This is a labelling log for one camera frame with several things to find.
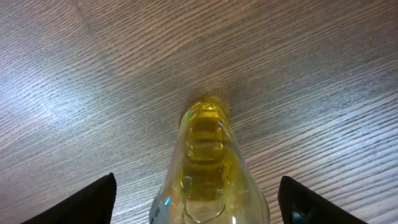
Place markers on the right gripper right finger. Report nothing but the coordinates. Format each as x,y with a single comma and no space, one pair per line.
300,205

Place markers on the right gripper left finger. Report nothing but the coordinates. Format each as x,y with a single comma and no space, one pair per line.
91,205

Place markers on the yellow oil bottle silver cap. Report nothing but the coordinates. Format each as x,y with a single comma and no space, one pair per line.
208,180

